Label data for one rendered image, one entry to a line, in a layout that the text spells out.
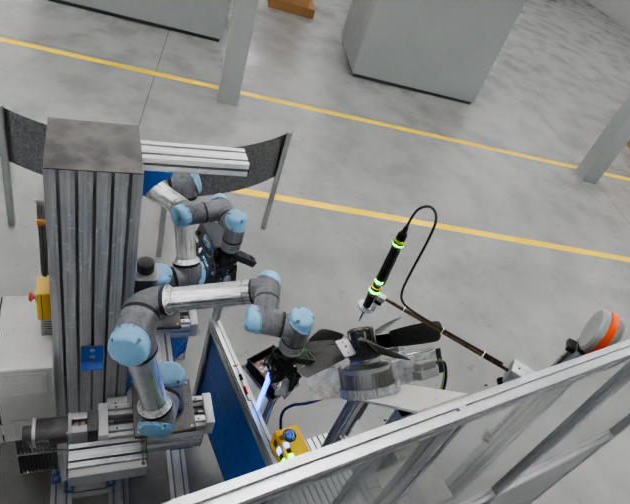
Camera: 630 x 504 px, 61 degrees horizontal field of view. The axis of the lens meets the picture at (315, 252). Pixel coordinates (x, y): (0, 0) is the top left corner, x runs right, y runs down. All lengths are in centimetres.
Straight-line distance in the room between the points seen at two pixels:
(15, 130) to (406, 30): 561
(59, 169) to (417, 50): 709
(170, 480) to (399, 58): 664
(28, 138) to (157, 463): 217
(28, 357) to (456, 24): 720
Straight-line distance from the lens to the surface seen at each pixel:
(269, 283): 158
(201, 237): 260
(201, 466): 326
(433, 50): 830
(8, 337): 216
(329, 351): 231
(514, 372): 210
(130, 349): 161
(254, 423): 244
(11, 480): 302
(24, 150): 398
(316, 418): 356
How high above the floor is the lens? 292
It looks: 39 degrees down
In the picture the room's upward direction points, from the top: 21 degrees clockwise
